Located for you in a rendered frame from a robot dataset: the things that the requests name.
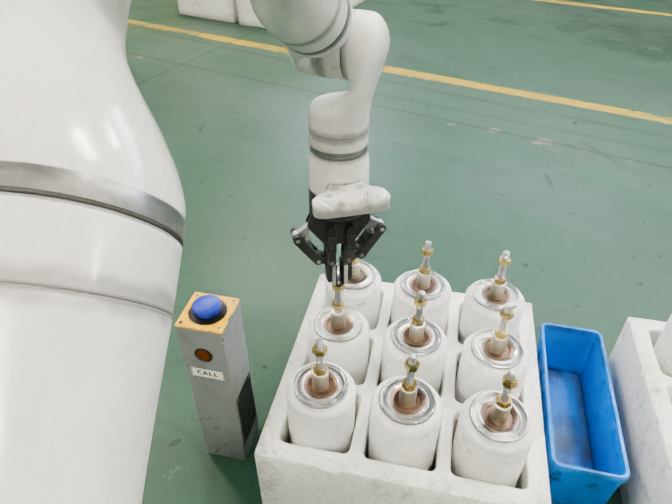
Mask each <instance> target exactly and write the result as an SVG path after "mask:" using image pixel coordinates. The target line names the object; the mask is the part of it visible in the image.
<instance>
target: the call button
mask: <svg viewBox="0 0 672 504"><path fill-rule="evenodd" d="M221 308H222V304H221V300H220V299H219V298H218V297H217V296H215V295H203V296H200V297H198V298H197V299H196V300H194V302H193V303H192V310H193V313H194V314H195V315H196V316H197V317H199V318H201V319H211V318H213V317H215V316H216V315H217V314H218V313H219V312H220V310H221Z"/></svg>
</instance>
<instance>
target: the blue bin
mask: <svg viewBox="0 0 672 504"><path fill-rule="evenodd" d="M536 352H537V363H538V373H539V383H540V393H541V404H542V414H543V424H544V435H545V445H546V455H547V465H548V475H549V486H550V496H551V504H606V503H607V501H608V500H609V499H610V497H611V496H612V495H613V493H614V492H615V491H616V489H617V488H618V487H619V486H620V484H624V483H626V481H627V480H628V479H629V477H630V468H629V463H628V458H627V453H626V448H625V443H624V438H623V433H622V428H621V424H620V419H619V414H618V409H617V404H616V399H615V394H614V389H613V384H612V379H611V374H610V369H609V365H608V360H607V355H606V350H605V345H604V340H603V337H602V335H601V334H600V333H599V332H597V331H595V330H590V329H584V328H578V327H572V326H565V325H559V324H553V323H543V324H542V325H541V326H540V329H539V341H538V345H537V348H536Z"/></svg>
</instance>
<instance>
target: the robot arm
mask: <svg viewBox="0 0 672 504"><path fill-rule="evenodd" d="M131 1H132V0H0V504H142V499H143V492H144V485H145V477H146V470H147V464H148V458H149V452H150V446H151V440H152V434H153V428H154V422H155V416H156V410H157V404H158V398H159V393H160V387H161V381H162V375H163V369H164V364H165V358H166V353H167V347H168V342H169V336H170V331H171V325H172V317H173V312H174V305H175V298H176V291H177V284H178V277H179V270H180V263H181V256H182V247H183V244H184V236H185V226H186V205H185V199H184V193H183V188H182V184H181V181H180V177H179V174H178V171H177V168H176V165H175V163H174V160H173V158H172V156H171V153H170V151H169V149H168V146H167V144H166V142H165V140H164V137H163V135H162V133H161V131H160V129H159V127H158V125H157V123H156V121H155V119H154V117H153V115H152V114H151V112H150V110H149V108H148V106H147V104H146V102H145V100H144V98H143V96H142V94H141V92H140V90H139V89H138V87H137V84H136V82H135V80H134V78H133V76H132V73H131V71H130V68H129V65H128V62H127V57H126V35H127V26H128V17H129V11H130V6H131ZM250 3H251V6H252V9H253V11H254V13H255V15H256V17H257V18H258V20H259V21H260V23H261V24H262V25H263V26H264V27H265V28H266V30H267V31H268V32H269V33H271V34H272V35H273V36H274V37H276V38H277V39H278V40H279V41H281V42H282V43H283V44H284V45H285V46H286V48H287V51H288V53H289V57H290V60H291V63H292V65H293V66H294V68H295V69H297V70H298V71H300V72H302V73H304V74H307V75H311V76H317V77H325V78H333V79H341V80H348V81H350V90H348V91H342V92H334V93H328V94H323V95H321V96H318V97H316V98H315V99H314V100H313V101H312V102H311V104H310V106H309V112H308V124H309V158H308V185H309V213H308V215H307V217H306V223H305V224H304V225H303V226H301V227H300V228H297V227H293V228H292V229H291V230H290V233H291V236H292V239H293V243H294V244H295V245H296V246H297V247H298V248H299V249H300V250H301V251H302V252H303V253H304V254H305V255H306V256H307V257H308V258H309V259H311V260H312V261H313V262H314V263H315V264H316V265H321V264H322V263H323V264H325V276H326V278H327V281H328V282H331V284H332V286H336V285H337V264H336V253H337V244H340V243H341V256H339V274H340V275H341V277H342V284H347V283H348V279H351V277H352V262H353V260H354V259H356V258H360V259H362V258H364V257H365V256H366V255H367V254H368V252H369V251H370V250H371V248H372V247H373V246H374V245H375V243H376V242H377V241H378V240H379V238H380V237H381V236H382V234H383V233H384V232H385V231H386V226H385V224H384V222H383V220H382V219H381V217H380V216H375V217H373V216H371V215H370V213H375V212H381V211H385V210H387V209H388V208H389V207H390V193H389V192H388V191H387V190H385V189H384V188H381V187H376V186H370V185H369V154H368V140H369V119H370V111H371V106H372V102H373V98H374V94H375V90H376V87H377V84H378V81H379V78H380V75H381V72H382V70H383V67H384V64H385V61H386V58H387V55H388V51H389V46H390V34H389V30H388V27H387V24H386V22H385V21H384V19H383V18H382V17H381V16H380V14H378V13H376V12H374V11H370V10H361V9H352V6H351V3H350V1H349V0H250ZM365 227H366V228H365ZM364 228H365V230H364V231H363V232H362V230H363V229H364ZM310 232H312V233H313V234H314V235H315V236H316V237H317V238H318V239H319V240H320V241H321V242H323V246H324V251H323V250H319V249H318V248H317V247H316V246H315V245H314V244H313V243H312V242H311V241H310V239H311V237H310V234H309V233H310ZM361 232H362V234H361V235H360V236H359V237H358V235H359V234H360V233H361ZM357 237H358V239H357V240H356V241H355V239H356V238H357Z"/></svg>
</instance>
